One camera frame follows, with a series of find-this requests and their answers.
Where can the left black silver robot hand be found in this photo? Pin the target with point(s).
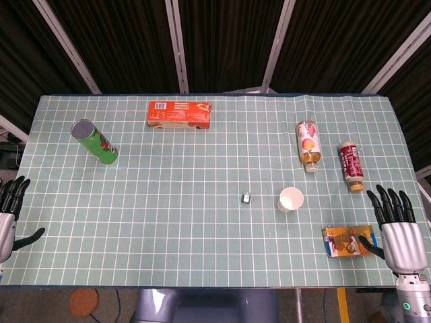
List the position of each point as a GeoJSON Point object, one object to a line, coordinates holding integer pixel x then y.
{"type": "Point", "coordinates": [7, 232]}

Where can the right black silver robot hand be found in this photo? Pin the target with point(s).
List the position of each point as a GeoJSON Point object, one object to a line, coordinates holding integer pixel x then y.
{"type": "Point", "coordinates": [402, 245]}

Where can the white paper cup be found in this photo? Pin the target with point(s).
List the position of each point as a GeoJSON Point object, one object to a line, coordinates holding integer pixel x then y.
{"type": "Point", "coordinates": [290, 199]}

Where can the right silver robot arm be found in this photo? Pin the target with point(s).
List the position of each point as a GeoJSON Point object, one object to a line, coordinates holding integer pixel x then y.
{"type": "Point", "coordinates": [414, 296]}

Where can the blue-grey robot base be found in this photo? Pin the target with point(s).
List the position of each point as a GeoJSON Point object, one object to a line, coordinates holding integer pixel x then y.
{"type": "Point", "coordinates": [208, 306]}

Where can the small metal clip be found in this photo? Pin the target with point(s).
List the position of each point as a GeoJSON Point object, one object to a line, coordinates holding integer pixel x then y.
{"type": "Point", "coordinates": [246, 197]}

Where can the orange snack packet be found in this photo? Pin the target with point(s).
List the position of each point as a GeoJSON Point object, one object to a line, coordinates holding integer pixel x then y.
{"type": "Point", "coordinates": [343, 240]}

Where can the red label drink bottle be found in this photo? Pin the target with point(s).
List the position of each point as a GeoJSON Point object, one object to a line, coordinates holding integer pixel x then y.
{"type": "Point", "coordinates": [352, 165]}

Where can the round cork disc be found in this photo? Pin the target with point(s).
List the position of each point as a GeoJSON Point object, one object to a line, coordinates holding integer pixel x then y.
{"type": "Point", "coordinates": [83, 302]}

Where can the green chips can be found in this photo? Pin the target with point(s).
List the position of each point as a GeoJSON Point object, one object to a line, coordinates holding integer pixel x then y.
{"type": "Point", "coordinates": [99, 144]}

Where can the peach label juice bottle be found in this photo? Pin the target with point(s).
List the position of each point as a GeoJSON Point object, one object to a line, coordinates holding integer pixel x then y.
{"type": "Point", "coordinates": [308, 144]}

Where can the green checkered tablecloth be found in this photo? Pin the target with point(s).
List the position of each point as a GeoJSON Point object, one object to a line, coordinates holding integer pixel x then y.
{"type": "Point", "coordinates": [185, 218]}

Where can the orange cracker box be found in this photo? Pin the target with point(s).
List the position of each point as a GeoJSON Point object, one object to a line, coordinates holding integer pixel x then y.
{"type": "Point", "coordinates": [178, 114]}

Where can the white metal frame post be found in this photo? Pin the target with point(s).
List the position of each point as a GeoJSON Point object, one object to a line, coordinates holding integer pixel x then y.
{"type": "Point", "coordinates": [67, 43]}
{"type": "Point", "coordinates": [397, 55]}
{"type": "Point", "coordinates": [177, 47]}
{"type": "Point", "coordinates": [277, 50]}

